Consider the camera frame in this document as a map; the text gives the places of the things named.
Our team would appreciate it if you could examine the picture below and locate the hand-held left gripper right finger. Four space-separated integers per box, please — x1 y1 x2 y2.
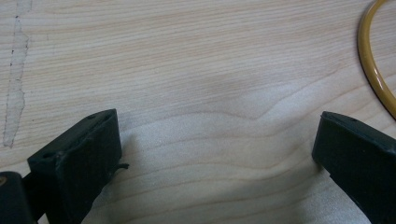
311 110 396 224

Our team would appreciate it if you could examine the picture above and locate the yellow ring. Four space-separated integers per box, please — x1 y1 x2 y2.
357 0 396 120

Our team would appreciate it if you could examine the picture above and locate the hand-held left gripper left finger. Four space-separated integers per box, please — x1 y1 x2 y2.
26 108 130 224

